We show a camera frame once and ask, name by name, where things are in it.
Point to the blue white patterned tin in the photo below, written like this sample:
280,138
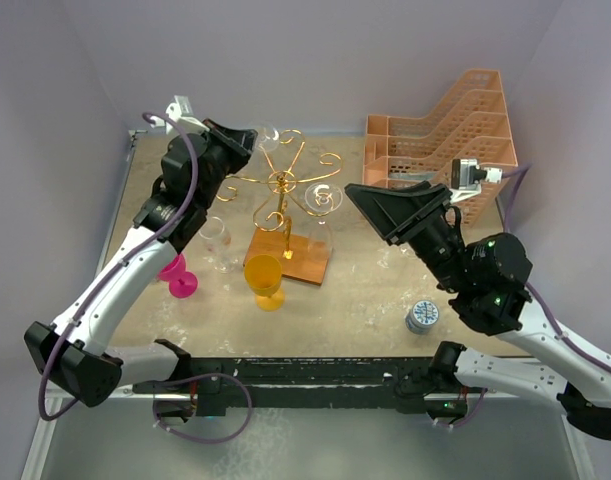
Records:
422,317

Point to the peach plastic file organizer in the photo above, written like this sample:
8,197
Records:
470,122

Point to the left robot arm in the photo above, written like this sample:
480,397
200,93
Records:
72,351

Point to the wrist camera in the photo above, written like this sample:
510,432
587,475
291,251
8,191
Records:
180,112
467,178

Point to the black base frame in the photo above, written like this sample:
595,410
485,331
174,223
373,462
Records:
403,384

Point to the pink plastic goblet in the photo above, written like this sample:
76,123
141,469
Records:
181,282

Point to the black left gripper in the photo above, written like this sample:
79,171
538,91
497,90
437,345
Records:
238,142

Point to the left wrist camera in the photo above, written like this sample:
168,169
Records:
180,112

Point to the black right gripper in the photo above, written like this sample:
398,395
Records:
400,213

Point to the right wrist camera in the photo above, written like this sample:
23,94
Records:
467,178

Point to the yellow plastic goblet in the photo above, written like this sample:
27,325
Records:
263,275

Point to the gold wine glass rack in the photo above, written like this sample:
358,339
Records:
273,234

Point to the clear wine glass front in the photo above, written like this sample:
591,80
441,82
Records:
266,137

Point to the clear wine glass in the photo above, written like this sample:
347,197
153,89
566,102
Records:
322,199
266,137

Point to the clear glass left of rack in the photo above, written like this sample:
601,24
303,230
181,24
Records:
217,239

